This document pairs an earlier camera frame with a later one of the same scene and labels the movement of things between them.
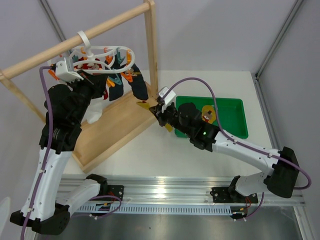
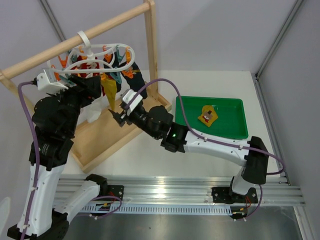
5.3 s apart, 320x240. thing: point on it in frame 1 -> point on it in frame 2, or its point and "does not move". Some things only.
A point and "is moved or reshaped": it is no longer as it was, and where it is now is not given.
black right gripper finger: (157, 111) -> (119, 117)
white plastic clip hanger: (98, 59) does not move
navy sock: (138, 85) is moved or reshaped
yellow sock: (146, 105) is moved or reshaped
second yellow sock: (208, 113) does not move
